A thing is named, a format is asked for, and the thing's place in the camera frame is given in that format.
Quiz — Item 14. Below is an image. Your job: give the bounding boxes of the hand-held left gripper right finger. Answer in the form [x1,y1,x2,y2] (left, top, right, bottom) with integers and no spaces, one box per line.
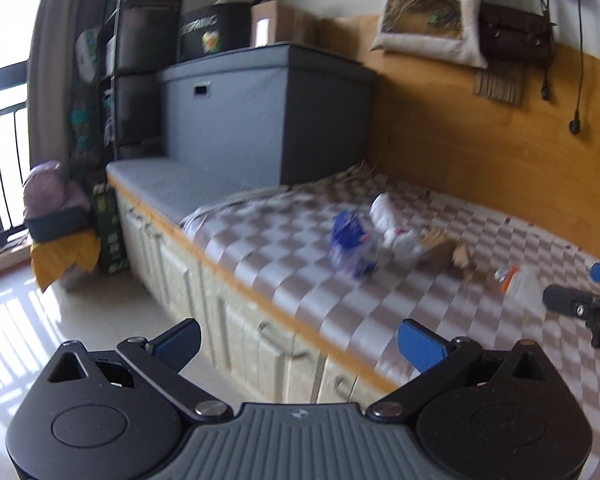
[365,318,561,421]

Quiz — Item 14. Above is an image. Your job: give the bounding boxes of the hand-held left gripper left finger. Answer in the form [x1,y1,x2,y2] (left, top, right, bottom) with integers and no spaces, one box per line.
[47,318,233,421]

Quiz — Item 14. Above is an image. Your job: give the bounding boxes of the brown crumpled paper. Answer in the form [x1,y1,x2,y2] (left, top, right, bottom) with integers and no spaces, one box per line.
[419,229,477,280]

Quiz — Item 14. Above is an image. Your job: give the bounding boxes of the blue plastic bag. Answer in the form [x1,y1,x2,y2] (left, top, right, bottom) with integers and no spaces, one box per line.
[329,209,382,280]

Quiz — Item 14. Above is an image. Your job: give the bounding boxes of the checkered mat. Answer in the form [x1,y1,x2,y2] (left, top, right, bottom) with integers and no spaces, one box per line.
[179,161,600,480]

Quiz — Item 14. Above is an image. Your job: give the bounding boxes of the green cardboard box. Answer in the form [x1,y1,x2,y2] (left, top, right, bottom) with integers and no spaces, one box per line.
[90,182,131,275]

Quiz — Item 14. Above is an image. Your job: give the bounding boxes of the yellow bag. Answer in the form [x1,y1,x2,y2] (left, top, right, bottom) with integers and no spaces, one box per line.
[29,231,103,292]

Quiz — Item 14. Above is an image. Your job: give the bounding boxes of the grey seat cushion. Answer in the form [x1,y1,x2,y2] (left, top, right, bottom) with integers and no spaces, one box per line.
[106,159,247,217]

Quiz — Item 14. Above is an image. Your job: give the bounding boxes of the dark basket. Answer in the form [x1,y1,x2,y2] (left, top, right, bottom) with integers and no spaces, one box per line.
[24,206,96,242]

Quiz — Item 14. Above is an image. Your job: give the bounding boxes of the wooden back panel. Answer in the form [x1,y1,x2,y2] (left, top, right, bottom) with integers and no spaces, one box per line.
[319,14,600,262]

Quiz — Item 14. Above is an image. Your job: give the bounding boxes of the pink cloth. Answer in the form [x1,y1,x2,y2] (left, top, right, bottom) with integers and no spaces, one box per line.
[22,160,89,222]

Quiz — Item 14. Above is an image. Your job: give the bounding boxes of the black balcony railing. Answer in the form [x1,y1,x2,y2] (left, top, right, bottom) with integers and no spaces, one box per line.
[0,100,32,263]

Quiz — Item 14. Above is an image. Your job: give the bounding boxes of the brown fringed cloth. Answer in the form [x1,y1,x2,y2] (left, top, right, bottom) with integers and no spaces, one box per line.
[472,66,527,107]

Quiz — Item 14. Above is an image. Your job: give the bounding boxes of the grey fabric storage box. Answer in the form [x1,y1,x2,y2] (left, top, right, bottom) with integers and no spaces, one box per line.
[157,42,379,192]

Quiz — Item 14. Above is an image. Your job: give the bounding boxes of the brown leather bag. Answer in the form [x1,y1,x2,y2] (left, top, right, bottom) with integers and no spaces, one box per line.
[479,2,557,64]

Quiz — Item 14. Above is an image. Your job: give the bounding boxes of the dark storage shelf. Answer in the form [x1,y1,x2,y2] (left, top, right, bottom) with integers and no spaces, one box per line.
[69,0,189,183]

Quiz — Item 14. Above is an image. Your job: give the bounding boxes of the grey-brown curtain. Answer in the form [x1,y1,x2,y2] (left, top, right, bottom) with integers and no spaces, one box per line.
[27,0,112,177]

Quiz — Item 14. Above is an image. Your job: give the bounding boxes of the black printed box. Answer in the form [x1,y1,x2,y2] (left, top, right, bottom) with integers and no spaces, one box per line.
[179,2,262,62]

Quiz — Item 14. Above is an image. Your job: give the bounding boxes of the beige printed cushion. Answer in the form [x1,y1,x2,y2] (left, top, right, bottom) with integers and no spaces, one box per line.
[369,0,492,69]

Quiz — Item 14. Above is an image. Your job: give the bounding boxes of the brown cardboard box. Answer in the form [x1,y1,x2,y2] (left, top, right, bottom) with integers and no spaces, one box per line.
[249,0,322,49]

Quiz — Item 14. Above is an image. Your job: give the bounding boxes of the black hanging cable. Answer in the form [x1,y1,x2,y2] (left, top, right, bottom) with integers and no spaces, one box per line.
[534,0,587,136]

